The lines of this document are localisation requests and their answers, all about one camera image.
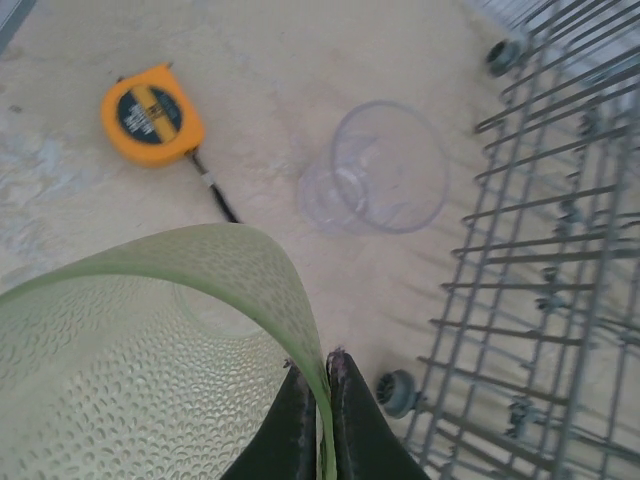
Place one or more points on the clear plastic cup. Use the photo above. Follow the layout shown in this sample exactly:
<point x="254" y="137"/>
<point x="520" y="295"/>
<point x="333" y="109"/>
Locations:
<point x="380" y="170"/>

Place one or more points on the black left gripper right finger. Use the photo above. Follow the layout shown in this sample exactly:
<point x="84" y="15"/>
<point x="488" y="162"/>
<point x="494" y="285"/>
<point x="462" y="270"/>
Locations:
<point x="365" y="440"/>

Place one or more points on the orange tape measure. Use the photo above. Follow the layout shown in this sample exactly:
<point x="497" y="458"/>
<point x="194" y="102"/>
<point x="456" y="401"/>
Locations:
<point x="150" y="115"/>

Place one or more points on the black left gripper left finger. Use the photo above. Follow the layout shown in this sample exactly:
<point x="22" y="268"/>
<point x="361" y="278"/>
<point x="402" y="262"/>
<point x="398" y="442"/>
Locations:
<point x="285" y="440"/>

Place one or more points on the frosted pale green textured cup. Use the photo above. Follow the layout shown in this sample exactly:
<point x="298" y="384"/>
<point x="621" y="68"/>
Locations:
<point x="125" y="375"/>

